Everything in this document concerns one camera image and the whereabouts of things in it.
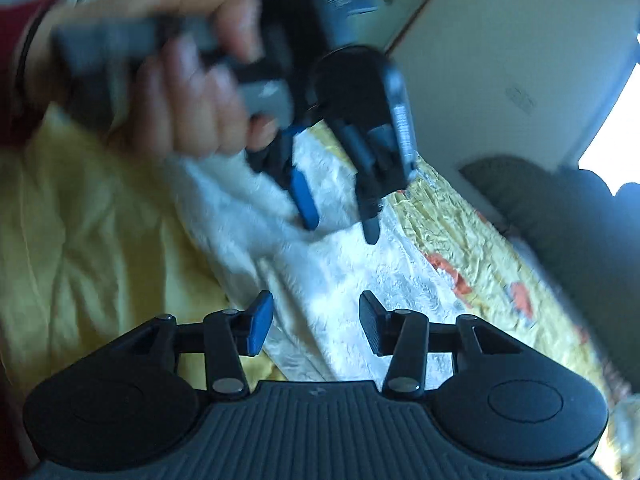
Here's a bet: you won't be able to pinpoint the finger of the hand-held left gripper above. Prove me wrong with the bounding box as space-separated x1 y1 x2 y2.
327 119 385 247
246 124 322 232

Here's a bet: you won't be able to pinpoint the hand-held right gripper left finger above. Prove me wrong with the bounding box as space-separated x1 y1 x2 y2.
107 291 275 402

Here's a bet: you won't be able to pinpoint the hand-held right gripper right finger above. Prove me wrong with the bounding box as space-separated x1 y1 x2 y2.
360 291 523 402

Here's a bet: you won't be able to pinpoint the white embossed pants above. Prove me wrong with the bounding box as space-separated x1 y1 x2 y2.
170 130 483 382

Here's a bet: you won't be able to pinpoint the person's left hand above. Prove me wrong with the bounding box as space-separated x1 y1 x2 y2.
30 0 281 161

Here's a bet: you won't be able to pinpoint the grey pillow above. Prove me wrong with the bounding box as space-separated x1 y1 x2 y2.
459 156 640 321

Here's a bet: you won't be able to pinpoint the yellow printed quilt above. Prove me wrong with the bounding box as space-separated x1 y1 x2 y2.
0 110 640 480

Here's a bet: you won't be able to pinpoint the bright window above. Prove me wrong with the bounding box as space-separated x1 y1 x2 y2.
577 62 640 196

